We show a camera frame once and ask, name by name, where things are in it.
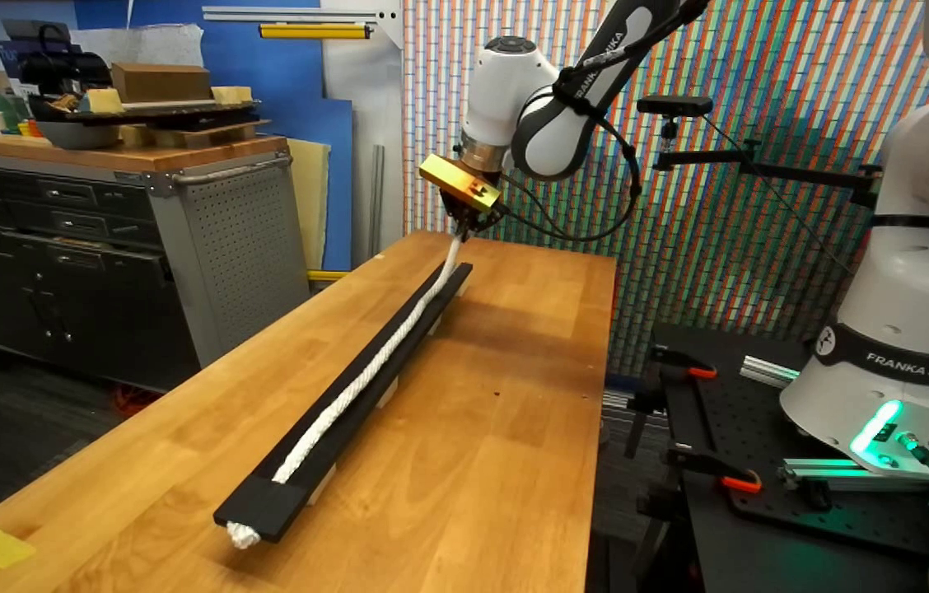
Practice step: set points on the grey metal tool cabinet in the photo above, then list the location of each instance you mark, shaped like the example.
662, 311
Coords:
142, 266

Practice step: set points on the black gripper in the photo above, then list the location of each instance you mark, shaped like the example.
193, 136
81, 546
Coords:
470, 220

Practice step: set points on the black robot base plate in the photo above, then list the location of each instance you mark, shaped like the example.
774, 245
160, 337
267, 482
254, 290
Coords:
819, 527

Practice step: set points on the orange black clamp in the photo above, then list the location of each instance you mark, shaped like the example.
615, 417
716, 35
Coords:
733, 479
692, 368

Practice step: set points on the blue foam board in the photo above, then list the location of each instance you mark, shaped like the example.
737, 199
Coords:
289, 80

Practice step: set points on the long black channel rail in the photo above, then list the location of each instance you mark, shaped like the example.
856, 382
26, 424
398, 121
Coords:
292, 472

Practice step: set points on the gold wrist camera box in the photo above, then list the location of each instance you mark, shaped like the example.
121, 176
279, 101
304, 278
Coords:
458, 183

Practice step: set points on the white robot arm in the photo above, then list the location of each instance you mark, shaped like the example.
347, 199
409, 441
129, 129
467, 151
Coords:
868, 383

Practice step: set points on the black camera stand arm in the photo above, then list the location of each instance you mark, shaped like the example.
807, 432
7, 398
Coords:
745, 157

